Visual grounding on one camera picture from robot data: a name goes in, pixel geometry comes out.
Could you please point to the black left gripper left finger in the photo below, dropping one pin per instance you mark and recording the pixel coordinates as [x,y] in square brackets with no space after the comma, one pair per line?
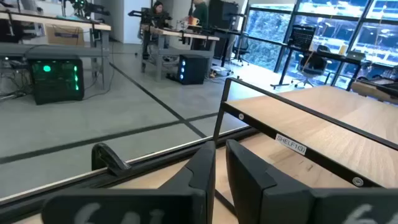
[174,205]

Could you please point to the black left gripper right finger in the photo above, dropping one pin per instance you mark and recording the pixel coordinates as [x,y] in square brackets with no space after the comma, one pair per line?
[280,202]

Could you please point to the background black robot arm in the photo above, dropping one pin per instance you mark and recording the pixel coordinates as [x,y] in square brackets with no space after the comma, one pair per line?
[149,17]

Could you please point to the white shelf label sticker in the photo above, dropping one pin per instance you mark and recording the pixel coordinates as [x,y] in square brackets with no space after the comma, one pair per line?
[290,144]

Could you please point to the computer tower with blue lights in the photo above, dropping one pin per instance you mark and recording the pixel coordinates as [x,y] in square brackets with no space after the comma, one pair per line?
[192,70]

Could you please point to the black office chair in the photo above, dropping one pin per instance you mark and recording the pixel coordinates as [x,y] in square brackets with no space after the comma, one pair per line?
[312,65]
[242,46]

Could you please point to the short workbench with grey legs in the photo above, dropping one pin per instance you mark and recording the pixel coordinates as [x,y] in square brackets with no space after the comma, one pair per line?
[183,51]

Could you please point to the black desk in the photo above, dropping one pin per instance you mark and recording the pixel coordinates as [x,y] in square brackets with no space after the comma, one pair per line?
[339,57]

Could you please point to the laptop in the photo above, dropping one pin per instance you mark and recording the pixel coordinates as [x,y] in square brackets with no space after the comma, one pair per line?
[356,56]

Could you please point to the computer tower with green lights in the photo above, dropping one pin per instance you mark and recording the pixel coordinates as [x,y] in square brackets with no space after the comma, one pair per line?
[56,81]

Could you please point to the orange mug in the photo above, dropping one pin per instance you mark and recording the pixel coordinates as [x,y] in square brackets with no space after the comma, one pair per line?
[192,21]

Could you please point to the long workbench with grey legs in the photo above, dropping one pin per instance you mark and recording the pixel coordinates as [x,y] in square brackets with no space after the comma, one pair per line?
[62,51]

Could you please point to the standing person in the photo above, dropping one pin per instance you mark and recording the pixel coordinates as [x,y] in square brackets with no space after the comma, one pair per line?
[200,12]

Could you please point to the seated person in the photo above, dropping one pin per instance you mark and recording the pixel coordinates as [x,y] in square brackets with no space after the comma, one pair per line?
[158,11]

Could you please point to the dark equipment cabinet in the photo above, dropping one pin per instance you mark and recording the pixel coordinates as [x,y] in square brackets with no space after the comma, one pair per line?
[222,14]

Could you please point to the cardboard box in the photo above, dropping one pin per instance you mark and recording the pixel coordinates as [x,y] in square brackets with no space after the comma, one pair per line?
[63,35]

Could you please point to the wooden shelf with black frame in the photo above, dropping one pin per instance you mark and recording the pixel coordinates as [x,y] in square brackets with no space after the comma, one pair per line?
[326,124]

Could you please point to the wooden table with black frame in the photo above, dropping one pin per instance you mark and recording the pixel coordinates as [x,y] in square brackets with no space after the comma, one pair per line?
[373,90]

